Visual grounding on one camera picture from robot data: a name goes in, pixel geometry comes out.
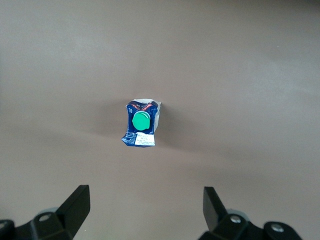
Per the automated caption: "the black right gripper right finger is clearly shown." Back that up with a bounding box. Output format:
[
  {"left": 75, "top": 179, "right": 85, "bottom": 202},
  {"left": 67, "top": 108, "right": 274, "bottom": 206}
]
[{"left": 198, "top": 186, "right": 304, "bottom": 240}]

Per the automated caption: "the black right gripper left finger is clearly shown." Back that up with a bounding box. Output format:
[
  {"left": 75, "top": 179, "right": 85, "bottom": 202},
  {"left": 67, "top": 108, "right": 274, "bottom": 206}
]
[{"left": 0, "top": 184, "right": 91, "bottom": 240}]

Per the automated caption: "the blue milk carton green cap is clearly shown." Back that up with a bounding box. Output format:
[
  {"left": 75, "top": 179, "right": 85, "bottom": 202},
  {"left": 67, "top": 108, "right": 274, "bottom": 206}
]
[{"left": 120, "top": 97, "right": 162, "bottom": 149}]

